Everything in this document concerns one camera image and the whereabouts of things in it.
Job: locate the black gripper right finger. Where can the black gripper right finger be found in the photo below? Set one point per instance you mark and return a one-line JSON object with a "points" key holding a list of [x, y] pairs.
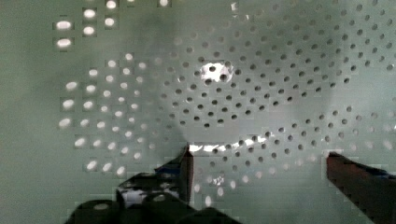
{"points": [[371, 189]]}

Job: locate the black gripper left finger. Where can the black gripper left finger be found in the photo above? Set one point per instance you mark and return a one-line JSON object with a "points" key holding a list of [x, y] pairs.
{"points": [[174, 177]]}

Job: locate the green plastic strainer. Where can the green plastic strainer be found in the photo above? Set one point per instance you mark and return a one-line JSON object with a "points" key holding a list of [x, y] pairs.
{"points": [[95, 91]]}

